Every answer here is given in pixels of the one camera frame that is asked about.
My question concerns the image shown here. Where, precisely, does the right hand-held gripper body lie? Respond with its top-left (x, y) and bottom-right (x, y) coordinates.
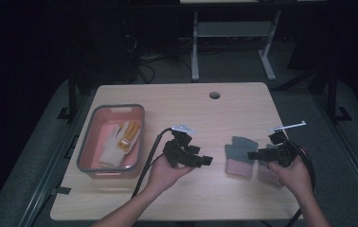
top-left (268, 120), bottom-right (307, 168)

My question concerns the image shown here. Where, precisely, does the black metal stand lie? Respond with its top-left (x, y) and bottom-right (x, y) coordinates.
top-left (56, 70), bottom-right (80, 121)
top-left (326, 64), bottom-right (352, 123)

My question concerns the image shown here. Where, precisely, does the cream and yellow glove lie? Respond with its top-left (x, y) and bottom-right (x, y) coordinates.
top-left (117, 120), bottom-right (142, 153)
top-left (98, 124), bottom-right (128, 168)

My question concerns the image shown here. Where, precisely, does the person's right hand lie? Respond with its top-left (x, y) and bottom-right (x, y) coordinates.
top-left (266, 155), bottom-right (313, 198)

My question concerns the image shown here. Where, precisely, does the pink basket with grey rim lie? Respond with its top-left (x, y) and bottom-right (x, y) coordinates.
top-left (76, 103), bottom-right (146, 180)

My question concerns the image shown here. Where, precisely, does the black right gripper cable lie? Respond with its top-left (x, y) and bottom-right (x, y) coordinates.
top-left (285, 141), bottom-right (316, 227)

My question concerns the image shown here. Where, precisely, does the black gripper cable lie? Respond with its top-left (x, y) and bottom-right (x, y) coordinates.
top-left (131, 127), bottom-right (173, 199)
top-left (285, 141), bottom-right (316, 227)

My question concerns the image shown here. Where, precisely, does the person's left hand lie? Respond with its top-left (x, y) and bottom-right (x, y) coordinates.
top-left (147, 155), bottom-right (196, 195)

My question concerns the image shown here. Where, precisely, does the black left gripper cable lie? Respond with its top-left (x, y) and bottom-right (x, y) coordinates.
top-left (131, 127), bottom-right (173, 199)

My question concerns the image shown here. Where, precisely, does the bundle of floor cables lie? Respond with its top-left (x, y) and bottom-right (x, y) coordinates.
top-left (134, 51), bottom-right (194, 85)

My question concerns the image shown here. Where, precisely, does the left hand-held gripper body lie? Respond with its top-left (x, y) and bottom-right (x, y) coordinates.
top-left (162, 123), bottom-right (200, 168)

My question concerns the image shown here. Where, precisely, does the white metal desk frame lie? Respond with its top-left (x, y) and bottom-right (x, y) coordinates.
top-left (190, 9), bottom-right (283, 83)

